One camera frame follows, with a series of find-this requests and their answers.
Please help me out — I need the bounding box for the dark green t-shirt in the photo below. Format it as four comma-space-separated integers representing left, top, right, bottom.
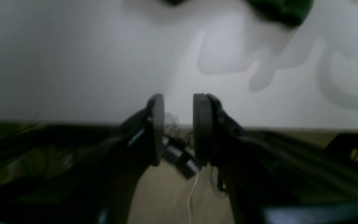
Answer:
163, 0, 358, 27

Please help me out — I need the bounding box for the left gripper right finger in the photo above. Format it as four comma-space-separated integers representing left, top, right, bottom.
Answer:
193, 93, 358, 224

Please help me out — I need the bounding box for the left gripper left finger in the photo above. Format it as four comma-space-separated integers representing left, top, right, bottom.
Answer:
0, 93, 165, 224

